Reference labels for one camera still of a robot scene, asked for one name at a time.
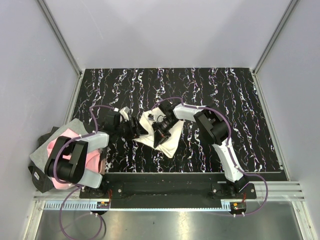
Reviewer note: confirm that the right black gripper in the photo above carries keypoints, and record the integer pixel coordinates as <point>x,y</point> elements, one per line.
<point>159,139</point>

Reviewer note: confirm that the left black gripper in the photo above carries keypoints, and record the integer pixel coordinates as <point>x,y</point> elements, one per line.
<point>135,132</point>

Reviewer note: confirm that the white cloth napkin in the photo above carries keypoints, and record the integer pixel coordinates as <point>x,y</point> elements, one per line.
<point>170,145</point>

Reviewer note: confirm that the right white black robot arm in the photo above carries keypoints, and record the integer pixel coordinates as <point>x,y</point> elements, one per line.
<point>213,128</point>

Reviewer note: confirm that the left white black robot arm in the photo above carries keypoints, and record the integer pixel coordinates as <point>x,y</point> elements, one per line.
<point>97,140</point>

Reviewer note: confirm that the pink cloth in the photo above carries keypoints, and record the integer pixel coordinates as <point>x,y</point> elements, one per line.
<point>76,165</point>

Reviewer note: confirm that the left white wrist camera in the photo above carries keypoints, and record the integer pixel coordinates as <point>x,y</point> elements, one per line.
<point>124,114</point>

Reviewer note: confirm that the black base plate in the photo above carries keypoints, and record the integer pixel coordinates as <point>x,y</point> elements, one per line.
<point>204,184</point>

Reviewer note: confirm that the white slotted cable duct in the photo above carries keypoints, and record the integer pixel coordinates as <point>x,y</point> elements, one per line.
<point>214,206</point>

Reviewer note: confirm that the aluminium frame rail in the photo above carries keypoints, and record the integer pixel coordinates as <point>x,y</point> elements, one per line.
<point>287,191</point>

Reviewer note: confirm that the left frame post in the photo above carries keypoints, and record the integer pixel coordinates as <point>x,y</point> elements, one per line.
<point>58,35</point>

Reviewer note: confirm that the frame post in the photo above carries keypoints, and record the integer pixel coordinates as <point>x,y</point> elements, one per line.
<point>58,35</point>
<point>276,33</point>

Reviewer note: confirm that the right frame post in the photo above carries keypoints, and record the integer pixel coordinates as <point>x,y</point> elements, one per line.
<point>276,33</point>

